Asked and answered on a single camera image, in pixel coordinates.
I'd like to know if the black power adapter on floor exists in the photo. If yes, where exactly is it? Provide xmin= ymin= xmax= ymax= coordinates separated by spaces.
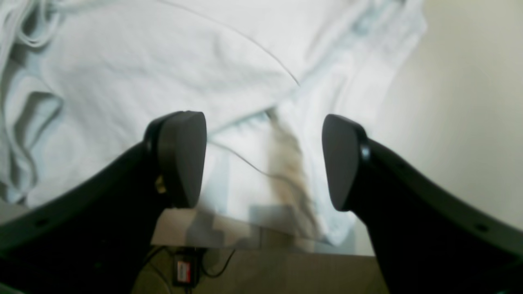
xmin=172 ymin=249 xmax=201 ymax=289

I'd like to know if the white T-shirt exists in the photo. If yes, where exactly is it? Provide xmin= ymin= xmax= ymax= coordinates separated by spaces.
xmin=1 ymin=0 xmax=426 ymax=246

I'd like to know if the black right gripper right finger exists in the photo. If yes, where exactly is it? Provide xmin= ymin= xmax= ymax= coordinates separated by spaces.
xmin=322 ymin=115 xmax=523 ymax=294

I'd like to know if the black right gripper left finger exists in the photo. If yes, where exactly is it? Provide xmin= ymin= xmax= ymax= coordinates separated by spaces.
xmin=0 ymin=111 xmax=207 ymax=294

